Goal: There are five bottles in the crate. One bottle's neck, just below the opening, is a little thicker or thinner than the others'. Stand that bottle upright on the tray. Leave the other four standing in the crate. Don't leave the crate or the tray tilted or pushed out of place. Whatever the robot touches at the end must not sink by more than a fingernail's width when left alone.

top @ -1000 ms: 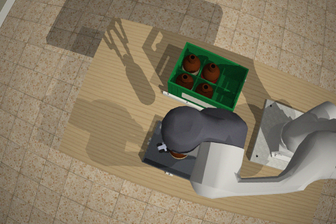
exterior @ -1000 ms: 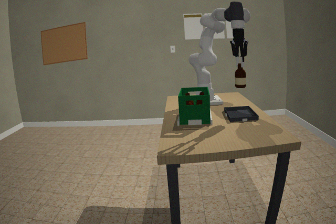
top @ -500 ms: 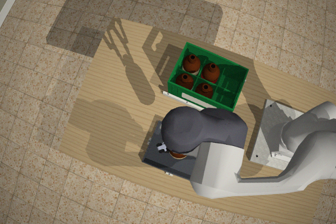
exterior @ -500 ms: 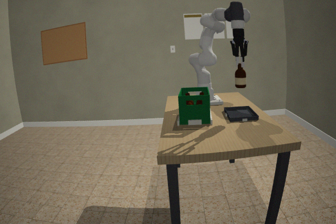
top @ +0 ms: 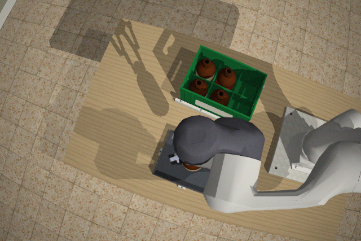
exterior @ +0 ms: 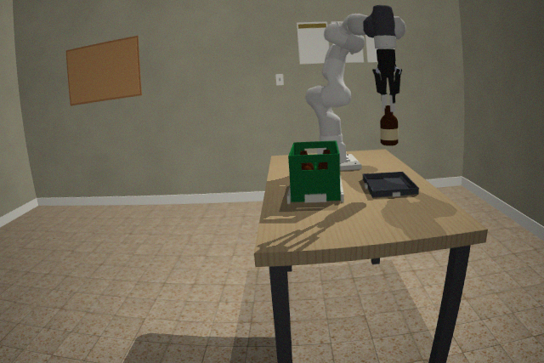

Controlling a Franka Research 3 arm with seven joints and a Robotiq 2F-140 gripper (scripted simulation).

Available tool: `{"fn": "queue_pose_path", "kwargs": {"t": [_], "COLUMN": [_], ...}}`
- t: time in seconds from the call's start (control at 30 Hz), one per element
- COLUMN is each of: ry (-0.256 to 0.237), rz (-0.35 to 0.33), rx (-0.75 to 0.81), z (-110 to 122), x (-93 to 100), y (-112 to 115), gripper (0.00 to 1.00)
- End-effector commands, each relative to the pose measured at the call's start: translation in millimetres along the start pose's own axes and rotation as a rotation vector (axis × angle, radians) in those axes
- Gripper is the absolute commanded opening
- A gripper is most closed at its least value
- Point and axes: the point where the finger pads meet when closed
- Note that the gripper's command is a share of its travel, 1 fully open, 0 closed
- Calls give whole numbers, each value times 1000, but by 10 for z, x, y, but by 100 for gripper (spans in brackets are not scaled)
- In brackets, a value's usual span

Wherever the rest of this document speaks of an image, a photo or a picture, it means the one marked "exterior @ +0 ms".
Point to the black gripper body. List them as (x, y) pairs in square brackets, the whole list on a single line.
[(388, 56)]

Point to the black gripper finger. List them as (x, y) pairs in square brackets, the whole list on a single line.
[(394, 85), (381, 83)]

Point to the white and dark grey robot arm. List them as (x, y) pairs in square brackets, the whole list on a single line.
[(336, 94)]

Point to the green plastic bottle crate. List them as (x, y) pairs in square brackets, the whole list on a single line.
[(324, 181)]

